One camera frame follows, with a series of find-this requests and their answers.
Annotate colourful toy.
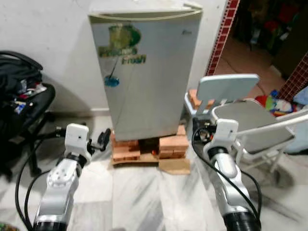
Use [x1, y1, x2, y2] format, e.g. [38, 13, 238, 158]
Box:
[255, 93, 297, 117]

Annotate round blue fridge sticker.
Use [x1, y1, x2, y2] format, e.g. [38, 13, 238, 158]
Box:
[104, 76, 120, 88]

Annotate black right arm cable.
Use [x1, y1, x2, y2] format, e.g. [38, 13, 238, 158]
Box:
[191, 126, 263, 219]

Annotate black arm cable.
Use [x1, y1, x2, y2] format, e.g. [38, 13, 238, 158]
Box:
[14, 126, 67, 230]
[191, 126, 263, 219]

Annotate black baby stroller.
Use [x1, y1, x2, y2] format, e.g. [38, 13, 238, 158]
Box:
[0, 50, 56, 178]

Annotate red checked cloth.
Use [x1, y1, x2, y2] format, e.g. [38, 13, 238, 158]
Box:
[278, 54, 308, 102]

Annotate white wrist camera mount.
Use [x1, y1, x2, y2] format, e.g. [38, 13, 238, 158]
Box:
[214, 119, 240, 148]
[64, 123, 92, 155]

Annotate small silver fridge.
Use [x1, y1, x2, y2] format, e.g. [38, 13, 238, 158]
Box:
[88, 2, 204, 142]

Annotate red brick stack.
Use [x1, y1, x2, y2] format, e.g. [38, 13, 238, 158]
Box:
[158, 125, 190, 159]
[110, 131, 142, 163]

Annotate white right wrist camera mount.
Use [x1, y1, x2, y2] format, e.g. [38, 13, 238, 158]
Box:
[214, 119, 240, 148]

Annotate light blue cloth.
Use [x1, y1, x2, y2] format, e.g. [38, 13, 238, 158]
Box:
[293, 86, 308, 107]

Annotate loose red bricks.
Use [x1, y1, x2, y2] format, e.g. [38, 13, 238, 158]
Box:
[188, 89, 215, 110]

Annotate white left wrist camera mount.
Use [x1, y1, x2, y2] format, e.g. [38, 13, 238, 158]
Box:
[64, 123, 92, 155]

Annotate red patterned door strip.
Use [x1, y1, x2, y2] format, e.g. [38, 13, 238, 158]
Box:
[205, 0, 241, 77]

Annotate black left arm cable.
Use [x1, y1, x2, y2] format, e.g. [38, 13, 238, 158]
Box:
[14, 126, 67, 230]

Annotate grey folding chair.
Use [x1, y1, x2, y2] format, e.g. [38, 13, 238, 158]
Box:
[184, 73, 308, 175]

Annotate green fresh fridge sticker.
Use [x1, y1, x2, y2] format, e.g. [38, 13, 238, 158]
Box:
[97, 24, 148, 64]

